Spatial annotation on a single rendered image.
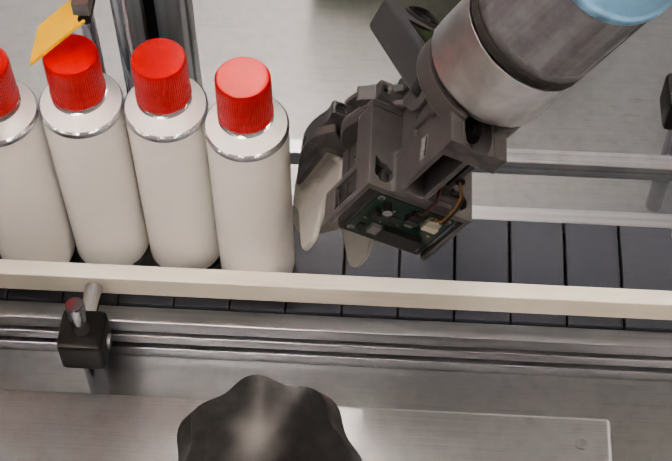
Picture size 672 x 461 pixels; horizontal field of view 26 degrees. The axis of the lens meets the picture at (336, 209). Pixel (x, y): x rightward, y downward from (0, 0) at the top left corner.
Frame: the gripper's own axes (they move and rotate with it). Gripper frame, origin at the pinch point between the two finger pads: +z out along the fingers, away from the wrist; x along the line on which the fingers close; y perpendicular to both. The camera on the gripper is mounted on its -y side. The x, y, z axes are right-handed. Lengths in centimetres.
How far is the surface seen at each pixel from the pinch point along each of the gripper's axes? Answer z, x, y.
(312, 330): 4.7, 3.0, 5.9
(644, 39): -3.6, 27.4, -25.5
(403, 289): -1.5, 6.3, 4.6
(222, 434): -20.5, -13.7, 28.2
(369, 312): 2.6, 6.2, 4.5
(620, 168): -12.4, 16.2, -2.7
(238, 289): 4.4, -2.9, 4.9
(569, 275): -4.2, 18.1, 0.8
